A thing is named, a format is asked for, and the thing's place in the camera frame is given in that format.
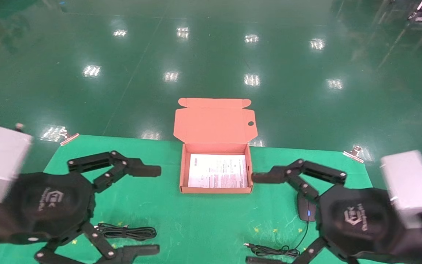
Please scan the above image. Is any orange cardboard box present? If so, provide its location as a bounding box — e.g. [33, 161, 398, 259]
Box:
[173, 98, 258, 194]

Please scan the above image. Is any green table mat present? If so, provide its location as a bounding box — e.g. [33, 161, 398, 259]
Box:
[0, 135, 404, 264]

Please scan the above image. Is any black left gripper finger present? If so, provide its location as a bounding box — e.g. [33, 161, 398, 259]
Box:
[67, 150, 162, 193]
[34, 222, 160, 264]

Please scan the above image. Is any white printed instruction sheet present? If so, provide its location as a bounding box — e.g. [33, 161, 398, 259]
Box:
[188, 153, 248, 189]

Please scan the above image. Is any metal binder clip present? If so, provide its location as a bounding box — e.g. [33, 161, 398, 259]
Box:
[343, 146, 364, 164]
[59, 129, 80, 147]

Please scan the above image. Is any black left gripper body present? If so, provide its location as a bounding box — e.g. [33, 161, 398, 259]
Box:
[0, 172, 96, 245]

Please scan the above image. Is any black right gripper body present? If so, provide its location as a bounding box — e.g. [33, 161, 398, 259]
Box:
[316, 184, 422, 263]

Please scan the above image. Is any black data cable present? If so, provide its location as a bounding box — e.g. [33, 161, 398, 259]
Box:
[96, 223, 157, 241]

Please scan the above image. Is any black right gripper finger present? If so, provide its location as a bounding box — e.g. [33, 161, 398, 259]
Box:
[245, 237, 359, 264]
[251, 159, 347, 202]

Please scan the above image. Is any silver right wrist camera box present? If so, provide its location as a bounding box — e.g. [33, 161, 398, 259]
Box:
[380, 150, 422, 230]

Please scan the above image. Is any black wired mouse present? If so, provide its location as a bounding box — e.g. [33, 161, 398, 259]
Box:
[244, 191, 318, 257]

